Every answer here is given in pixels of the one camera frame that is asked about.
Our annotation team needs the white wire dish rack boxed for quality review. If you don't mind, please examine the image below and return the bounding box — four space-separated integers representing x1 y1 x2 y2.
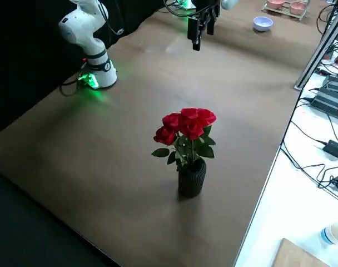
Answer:
261 0 311 22

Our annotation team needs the aluminium frame post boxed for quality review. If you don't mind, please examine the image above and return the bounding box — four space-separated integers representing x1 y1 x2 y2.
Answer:
294 0 338 91

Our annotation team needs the wooden board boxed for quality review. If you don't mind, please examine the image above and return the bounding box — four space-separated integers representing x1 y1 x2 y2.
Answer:
271 238 335 267

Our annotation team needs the black cable with silver plug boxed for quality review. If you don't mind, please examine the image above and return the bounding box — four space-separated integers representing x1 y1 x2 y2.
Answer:
101 5 126 36

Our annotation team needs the black power adapter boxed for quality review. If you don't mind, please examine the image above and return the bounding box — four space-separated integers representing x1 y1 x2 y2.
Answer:
322 139 338 160

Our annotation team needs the purple bowl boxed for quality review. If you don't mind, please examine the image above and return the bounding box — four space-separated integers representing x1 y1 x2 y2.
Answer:
252 16 273 33

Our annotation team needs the pink bowl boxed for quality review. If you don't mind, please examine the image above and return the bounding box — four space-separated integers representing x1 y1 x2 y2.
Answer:
266 0 287 9
289 1 309 15

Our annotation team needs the black finned power box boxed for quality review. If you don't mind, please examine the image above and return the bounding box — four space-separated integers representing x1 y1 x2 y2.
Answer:
310 75 338 118

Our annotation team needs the white paper cup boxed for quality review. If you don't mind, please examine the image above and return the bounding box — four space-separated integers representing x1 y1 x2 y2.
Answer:
320 221 338 248

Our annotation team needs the black ribbed vase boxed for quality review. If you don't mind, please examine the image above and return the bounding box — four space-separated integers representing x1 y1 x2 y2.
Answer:
177 157 207 199

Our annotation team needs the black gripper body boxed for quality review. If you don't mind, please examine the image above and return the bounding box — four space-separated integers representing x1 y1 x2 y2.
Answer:
196 0 222 18

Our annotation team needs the red roses bouquet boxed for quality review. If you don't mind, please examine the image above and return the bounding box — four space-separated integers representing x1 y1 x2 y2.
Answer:
151 107 218 172

